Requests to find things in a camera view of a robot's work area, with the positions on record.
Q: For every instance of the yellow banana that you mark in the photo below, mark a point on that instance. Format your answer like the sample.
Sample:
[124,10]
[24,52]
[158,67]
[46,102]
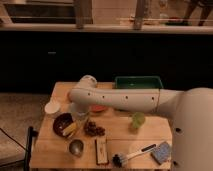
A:
[72,127]

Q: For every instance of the brown chocolate bar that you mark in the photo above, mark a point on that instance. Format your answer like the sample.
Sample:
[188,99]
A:
[101,151]

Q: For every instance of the green cup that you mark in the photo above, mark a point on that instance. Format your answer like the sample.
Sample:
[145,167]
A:
[138,119]

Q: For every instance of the dark purple bowl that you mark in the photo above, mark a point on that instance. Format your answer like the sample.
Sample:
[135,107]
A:
[61,122]

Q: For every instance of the bunch of dark grapes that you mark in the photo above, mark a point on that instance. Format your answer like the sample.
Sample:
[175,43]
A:
[91,129]

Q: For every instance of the white dish brush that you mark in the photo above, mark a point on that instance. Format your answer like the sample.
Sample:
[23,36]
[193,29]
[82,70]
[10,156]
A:
[120,160]

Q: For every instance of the small metal cup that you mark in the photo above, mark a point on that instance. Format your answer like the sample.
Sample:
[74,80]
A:
[76,147]

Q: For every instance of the black chair frame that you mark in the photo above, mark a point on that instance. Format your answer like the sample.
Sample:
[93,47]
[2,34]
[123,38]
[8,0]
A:
[31,133]

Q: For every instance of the small white bowl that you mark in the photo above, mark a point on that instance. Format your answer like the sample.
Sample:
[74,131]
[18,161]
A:
[52,108]

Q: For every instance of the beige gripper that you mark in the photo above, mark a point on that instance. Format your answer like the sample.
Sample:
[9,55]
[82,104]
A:
[80,118]

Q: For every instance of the green plastic tray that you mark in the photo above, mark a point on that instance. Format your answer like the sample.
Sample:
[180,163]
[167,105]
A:
[138,82]

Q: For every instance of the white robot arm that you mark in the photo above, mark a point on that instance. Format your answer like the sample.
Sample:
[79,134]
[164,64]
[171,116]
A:
[190,111]

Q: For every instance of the blue sponge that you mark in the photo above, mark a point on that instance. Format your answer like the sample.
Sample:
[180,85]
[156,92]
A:
[161,153]

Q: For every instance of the orange bowl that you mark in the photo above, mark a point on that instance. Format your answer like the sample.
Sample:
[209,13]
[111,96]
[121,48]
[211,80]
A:
[98,108]

